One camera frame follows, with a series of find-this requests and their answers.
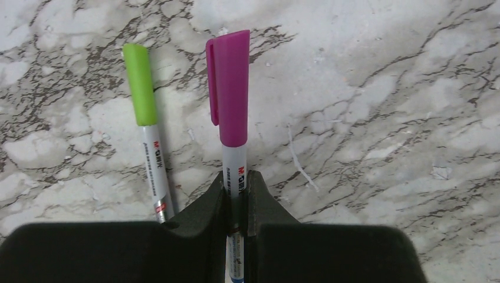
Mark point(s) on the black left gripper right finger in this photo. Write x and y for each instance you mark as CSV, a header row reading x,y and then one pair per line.
x,y
278,248

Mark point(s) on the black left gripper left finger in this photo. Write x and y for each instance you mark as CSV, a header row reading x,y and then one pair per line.
x,y
191,247

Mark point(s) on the white marker pen green tip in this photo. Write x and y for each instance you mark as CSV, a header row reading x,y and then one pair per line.
x,y
156,174

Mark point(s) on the grey marker pen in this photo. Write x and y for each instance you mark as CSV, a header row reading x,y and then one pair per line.
x,y
234,181

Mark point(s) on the magenta pen cap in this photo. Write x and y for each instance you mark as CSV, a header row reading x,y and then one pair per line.
x,y
227,59

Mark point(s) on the lime green pen cap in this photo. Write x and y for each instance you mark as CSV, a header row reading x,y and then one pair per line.
x,y
139,76

